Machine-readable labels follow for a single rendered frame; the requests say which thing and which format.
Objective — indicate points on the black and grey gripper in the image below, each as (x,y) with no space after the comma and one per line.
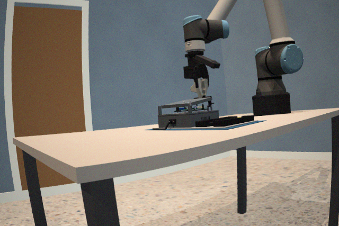
(195,70)

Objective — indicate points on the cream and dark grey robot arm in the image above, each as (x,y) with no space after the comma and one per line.
(283,56)

